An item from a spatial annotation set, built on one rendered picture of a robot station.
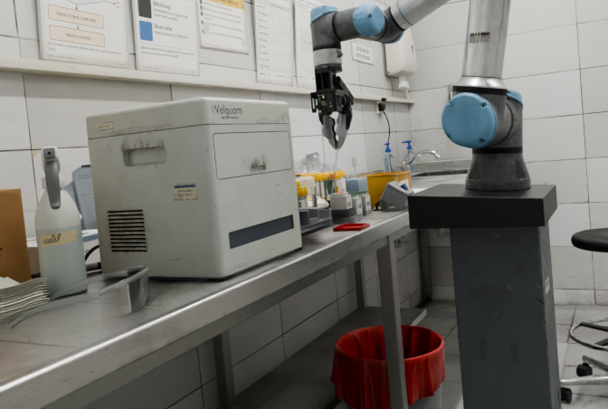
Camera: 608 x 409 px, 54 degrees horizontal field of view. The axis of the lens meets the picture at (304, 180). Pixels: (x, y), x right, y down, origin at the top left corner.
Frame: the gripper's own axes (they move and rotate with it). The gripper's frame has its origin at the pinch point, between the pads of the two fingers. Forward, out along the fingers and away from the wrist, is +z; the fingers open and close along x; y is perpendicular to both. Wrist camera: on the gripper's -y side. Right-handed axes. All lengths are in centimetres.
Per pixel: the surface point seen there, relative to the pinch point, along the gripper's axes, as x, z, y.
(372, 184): -3.1, 13.4, -32.4
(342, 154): -52, 5, -129
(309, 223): 5.2, 16.4, 31.8
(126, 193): -13, 5, 66
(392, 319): 9, 49, -7
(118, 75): -53, -24, 21
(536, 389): 46, 59, 7
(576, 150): 51, 16, -238
